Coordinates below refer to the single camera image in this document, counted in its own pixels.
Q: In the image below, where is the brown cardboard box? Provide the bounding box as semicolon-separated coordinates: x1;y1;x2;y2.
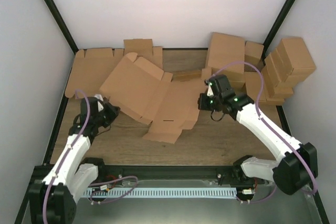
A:
99;52;205;144

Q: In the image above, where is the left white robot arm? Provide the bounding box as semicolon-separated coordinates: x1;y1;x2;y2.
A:
28;95;120;223

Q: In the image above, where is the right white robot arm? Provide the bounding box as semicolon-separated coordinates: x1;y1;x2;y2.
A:
198;74;318;195

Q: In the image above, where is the middle folded cardboard box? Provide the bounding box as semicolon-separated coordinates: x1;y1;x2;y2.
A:
244;72;261;101

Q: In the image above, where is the large folded cardboard box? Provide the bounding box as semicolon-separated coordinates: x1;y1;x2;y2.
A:
204;31;246;76

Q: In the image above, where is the low cardboard box stack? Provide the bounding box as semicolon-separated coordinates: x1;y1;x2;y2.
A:
266;96;285;105

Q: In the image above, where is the small folded cardboard box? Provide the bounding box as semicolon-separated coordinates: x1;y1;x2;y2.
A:
245;41;264;66

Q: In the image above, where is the leaning folded cardboard box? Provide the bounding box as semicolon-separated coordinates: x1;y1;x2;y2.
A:
262;49;293;99

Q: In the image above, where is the tall folded cardboard box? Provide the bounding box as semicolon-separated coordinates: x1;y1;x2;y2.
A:
276;37;316;81

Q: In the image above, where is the flat cardboard sheet stack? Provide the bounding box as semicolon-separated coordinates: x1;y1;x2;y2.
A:
65;39;163;98

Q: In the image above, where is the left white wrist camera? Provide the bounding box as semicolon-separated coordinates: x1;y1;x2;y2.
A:
94;94;104;112

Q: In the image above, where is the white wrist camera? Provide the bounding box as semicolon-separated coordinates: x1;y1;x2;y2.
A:
204;78;214;97
94;94;104;112

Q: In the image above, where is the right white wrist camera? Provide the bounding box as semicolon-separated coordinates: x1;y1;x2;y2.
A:
204;78;214;97

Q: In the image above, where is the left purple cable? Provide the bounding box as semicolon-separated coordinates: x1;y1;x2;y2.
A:
41;89;94;224

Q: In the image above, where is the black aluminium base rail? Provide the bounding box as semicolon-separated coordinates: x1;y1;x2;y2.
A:
34;165;276;183

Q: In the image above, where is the light blue slotted cable duct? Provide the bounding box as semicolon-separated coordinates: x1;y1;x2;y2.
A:
82;187;237;199

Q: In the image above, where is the left black frame post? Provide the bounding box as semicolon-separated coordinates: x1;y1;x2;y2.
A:
44;0;79;54

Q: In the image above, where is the black frame post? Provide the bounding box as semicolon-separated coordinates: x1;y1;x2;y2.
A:
263;0;296;53
44;0;79;54

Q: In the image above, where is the right black frame post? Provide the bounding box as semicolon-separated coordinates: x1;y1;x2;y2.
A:
263;0;296;53

